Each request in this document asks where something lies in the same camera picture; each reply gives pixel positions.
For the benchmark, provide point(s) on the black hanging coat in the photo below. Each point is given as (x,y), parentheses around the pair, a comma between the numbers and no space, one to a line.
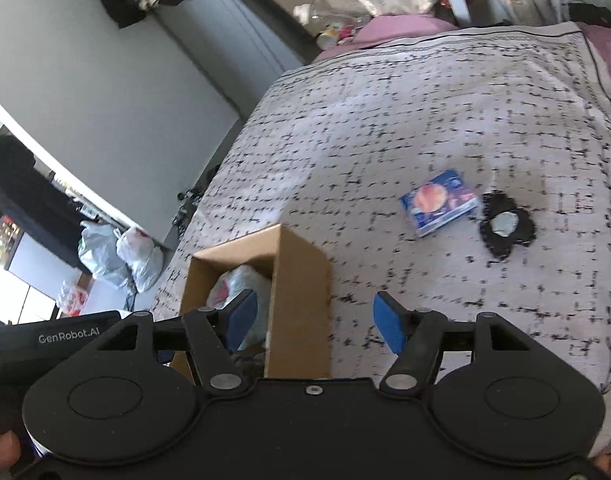
(30,200)

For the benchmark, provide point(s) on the blue printed tissue packet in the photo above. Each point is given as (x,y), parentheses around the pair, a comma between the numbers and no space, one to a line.
(438,202)

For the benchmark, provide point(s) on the pack of water bottles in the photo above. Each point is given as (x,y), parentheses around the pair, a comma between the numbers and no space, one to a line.
(73,297)

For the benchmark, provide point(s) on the grey plastic bag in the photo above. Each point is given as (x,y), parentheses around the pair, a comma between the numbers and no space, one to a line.
(103,257)

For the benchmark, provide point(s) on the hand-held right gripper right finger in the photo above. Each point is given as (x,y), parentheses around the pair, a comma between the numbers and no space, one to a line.
(389,320)

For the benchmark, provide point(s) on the paper cup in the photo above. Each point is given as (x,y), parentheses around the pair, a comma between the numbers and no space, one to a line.
(329,37)

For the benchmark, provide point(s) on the clear plastic bottle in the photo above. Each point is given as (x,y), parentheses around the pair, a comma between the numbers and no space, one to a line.
(306,12)

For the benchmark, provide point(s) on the brown cardboard box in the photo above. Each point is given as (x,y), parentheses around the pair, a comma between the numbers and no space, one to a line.
(300,310)

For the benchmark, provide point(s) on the grey door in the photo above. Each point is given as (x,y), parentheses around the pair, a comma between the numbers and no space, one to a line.
(235,10)

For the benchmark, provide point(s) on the white black-patterned blanket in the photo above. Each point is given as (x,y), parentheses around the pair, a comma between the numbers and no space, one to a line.
(410,120)

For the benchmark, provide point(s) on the black bag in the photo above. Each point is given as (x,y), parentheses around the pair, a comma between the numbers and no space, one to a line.
(595,14)

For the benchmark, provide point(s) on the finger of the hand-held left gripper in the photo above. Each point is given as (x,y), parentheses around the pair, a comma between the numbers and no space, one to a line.
(164,356)

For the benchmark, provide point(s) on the person's left hand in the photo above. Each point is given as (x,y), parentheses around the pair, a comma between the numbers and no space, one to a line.
(0,452)

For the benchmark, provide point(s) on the light blue plush toy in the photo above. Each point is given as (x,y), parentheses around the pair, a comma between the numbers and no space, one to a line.
(253,280)

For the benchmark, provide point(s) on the white plastic bag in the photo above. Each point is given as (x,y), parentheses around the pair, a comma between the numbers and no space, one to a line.
(143,260)

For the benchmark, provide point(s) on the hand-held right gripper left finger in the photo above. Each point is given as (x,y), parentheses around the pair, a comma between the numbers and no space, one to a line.
(240,317)

